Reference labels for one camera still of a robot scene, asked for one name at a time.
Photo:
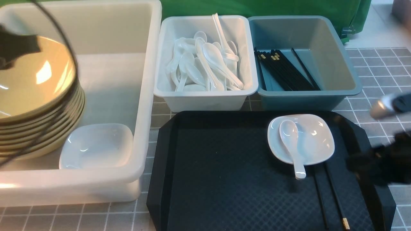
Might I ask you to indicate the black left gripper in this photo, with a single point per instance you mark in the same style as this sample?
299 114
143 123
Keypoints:
13 46

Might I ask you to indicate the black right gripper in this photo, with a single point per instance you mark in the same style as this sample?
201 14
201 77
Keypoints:
384 164

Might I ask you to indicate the tan noodle bowl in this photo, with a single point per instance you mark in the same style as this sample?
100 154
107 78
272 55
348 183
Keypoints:
36 81

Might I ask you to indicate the black chopstick gold tip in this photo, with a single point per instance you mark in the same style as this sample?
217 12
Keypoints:
344 219

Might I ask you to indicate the black chopstick plain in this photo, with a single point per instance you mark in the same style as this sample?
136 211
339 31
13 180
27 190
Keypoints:
320 198

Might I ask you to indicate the white square side dish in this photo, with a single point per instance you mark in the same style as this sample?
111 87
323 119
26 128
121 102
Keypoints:
315 144

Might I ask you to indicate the white ceramic soup spoon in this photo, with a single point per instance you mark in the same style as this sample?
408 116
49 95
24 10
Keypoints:
289 135

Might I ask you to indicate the stack of tan bowls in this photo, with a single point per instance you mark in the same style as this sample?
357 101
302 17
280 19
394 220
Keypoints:
20 133

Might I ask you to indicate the grey checked table mat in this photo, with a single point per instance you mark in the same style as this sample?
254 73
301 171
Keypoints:
381 71

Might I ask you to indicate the white square dish in tub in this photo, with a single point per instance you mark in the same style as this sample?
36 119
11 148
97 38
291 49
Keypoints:
97 146

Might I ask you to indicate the bundle of black chopsticks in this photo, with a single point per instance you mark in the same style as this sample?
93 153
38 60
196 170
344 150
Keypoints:
275 67

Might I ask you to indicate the blue-grey plastic chopstick bin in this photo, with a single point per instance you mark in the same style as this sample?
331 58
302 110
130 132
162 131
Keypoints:
315 40

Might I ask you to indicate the lone black chopstick in bin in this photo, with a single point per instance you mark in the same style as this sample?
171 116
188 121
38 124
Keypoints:
313 82

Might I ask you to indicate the black plastic serving tray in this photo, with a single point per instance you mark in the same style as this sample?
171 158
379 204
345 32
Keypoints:
214 171

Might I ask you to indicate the pile of white spoons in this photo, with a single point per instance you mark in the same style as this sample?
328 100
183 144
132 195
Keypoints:
190 69

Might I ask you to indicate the white plastic spoon bin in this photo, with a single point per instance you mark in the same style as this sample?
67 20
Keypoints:
235 28

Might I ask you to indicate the upright white spoon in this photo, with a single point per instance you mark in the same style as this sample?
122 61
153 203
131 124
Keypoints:
221 35

